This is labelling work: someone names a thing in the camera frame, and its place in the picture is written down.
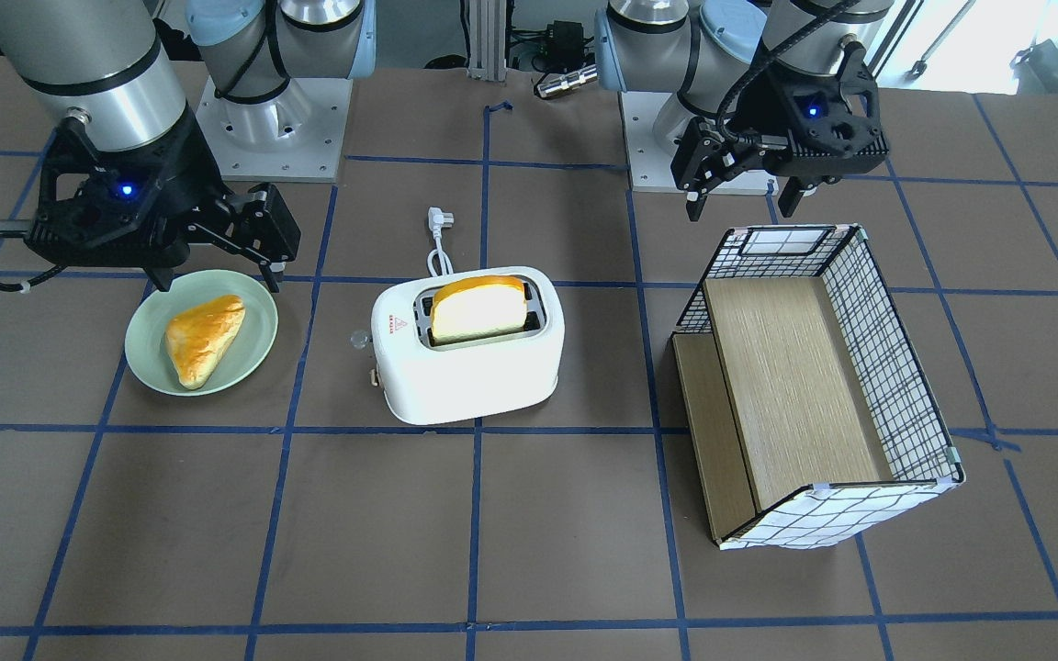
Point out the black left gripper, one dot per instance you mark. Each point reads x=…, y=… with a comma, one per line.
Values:
x=761, y=108

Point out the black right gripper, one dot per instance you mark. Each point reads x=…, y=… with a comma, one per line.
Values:
x=182, y=168

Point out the white two-slot toaster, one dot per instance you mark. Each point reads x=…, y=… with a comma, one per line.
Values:
x=425, y=382

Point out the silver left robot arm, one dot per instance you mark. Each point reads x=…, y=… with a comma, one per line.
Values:
x=702, y=55

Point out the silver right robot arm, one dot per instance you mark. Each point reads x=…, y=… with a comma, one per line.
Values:
x=280, y=72

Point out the golden triangular pastry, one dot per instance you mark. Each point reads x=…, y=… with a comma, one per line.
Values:
x=197, y=339

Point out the light green plate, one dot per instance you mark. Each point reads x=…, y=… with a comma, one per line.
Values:
x=144, y=339

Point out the silver metal cylinder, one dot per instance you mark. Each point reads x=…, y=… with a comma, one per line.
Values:
x=554, y=85

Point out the black power adapter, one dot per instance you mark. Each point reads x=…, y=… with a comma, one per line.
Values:
x=564, y=44

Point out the toast bread slice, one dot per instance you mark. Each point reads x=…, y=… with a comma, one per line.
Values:
x=478, y=306

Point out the grid-pattern box with wood shelf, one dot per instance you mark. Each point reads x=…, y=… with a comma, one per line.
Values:
x=810, y=413

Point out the aluminium frame post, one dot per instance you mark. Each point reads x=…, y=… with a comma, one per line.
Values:
x=487, y=25

